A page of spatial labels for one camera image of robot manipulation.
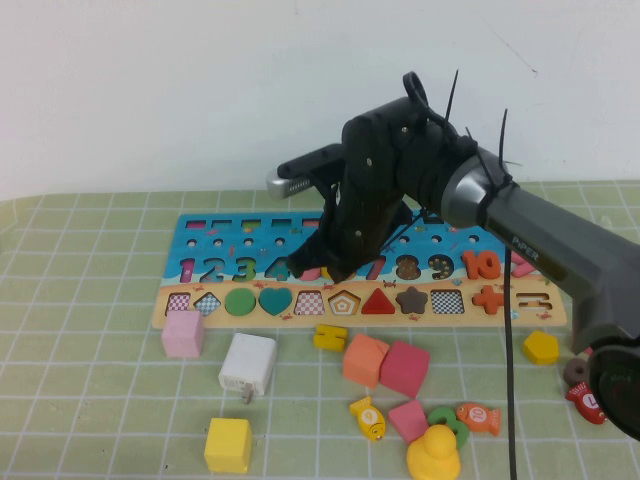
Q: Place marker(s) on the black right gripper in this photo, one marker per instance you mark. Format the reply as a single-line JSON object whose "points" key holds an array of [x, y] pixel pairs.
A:
{"points": [[360, 220]]}

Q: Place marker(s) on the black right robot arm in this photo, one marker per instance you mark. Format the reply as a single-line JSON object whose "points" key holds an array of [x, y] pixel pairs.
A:
{"points": [[550, 240]]}

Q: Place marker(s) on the pink number five piece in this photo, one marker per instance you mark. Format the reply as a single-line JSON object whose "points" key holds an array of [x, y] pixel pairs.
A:
{"points": [[312, 275]]}

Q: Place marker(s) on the red triangle puzzle piece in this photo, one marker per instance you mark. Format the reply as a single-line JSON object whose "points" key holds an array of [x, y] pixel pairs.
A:
{"points": [[378, 305]]}

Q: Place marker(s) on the yellow equals sign piece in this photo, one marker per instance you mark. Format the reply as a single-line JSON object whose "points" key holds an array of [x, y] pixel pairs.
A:
{"points": [[329, 332]]}

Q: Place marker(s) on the teal heart puzzle piece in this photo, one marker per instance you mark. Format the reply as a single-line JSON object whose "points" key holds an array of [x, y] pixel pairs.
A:
{"points": [[275, 300]]}

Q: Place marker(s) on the brown star puzzle piece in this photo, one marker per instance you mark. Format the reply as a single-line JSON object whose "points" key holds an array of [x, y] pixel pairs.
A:
{"points": [[412, 300]]}

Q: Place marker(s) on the green circle puzzle piece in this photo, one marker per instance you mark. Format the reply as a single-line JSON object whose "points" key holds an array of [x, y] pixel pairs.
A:
{"points": [[240, 302]]}

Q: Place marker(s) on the blue wooden number puzzle board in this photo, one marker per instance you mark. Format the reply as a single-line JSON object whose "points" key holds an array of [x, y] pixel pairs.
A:
{"points": [[230, 252]]}

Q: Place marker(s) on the orange number ten piece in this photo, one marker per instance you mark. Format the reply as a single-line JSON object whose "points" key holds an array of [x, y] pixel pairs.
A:
{"points": [[471, 265]]}

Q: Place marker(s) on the orange plus sign piece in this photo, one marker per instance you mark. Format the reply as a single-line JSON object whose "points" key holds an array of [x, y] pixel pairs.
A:
{"points": [[489, 300]]}

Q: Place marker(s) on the pink trapezoid puzzle piece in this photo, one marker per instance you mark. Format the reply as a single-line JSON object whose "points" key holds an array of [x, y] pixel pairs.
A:
{"points": [[407, 420]]}

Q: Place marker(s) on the pink greater-than sign piece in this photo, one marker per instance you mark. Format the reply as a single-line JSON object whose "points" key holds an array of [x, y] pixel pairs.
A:
{"points": [[525, 270]]}

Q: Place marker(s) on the green number three piece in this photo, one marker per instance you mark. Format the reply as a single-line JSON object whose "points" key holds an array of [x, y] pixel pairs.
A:
{"points": [[462, 432]]}

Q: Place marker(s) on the yellow pentagon puzzle piece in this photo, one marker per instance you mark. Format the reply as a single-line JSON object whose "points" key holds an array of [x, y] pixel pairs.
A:
{"points": [[540, 347]]}

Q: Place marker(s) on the brown number eight piece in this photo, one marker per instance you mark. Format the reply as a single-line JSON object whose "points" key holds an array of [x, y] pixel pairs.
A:
{"points": [[570, 377]]}

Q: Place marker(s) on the orange block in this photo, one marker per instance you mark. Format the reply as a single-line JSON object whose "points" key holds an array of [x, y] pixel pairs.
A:
{"points": [[365, 360]]}

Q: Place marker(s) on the red block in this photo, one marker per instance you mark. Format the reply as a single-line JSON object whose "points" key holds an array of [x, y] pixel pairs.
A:
{"points": [[404, 370]]}

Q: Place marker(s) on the white plug charger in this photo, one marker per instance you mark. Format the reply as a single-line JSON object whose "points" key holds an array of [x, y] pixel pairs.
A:
{"points": [[248, 360]]}

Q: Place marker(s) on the yellow fish number nine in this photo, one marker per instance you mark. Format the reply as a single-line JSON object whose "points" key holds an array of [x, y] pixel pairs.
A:
{"points": [[369, 420]]}

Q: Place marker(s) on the pink cube block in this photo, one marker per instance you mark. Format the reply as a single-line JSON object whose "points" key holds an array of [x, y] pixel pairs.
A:
{"points": [[182, 334]]}

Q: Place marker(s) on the black zip tie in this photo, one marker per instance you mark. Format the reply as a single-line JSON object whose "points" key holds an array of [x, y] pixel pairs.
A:
{"points": [[502, 140], [452, 95]]}

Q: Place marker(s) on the orange fish number ten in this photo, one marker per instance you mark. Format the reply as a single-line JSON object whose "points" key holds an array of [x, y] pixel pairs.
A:
{"points": [[477, 415]]}

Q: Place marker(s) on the yellow rubber duck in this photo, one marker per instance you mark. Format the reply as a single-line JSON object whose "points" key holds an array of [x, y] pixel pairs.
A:
{"points": [[432, 455]]}

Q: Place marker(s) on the yellow cube block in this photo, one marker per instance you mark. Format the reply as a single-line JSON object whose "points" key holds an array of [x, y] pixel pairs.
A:
{"points": [[227, 446]]}

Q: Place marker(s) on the green checked tablecloth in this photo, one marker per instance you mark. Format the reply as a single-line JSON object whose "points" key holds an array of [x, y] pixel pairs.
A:
{"points": [[100, 400]]}

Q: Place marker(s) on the red fish number seven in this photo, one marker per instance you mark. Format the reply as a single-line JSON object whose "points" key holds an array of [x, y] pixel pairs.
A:
{"points": [[580, 400]]}

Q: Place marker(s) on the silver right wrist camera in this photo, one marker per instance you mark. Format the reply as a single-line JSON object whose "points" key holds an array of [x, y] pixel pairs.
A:
{"points": [[287, 189]]}

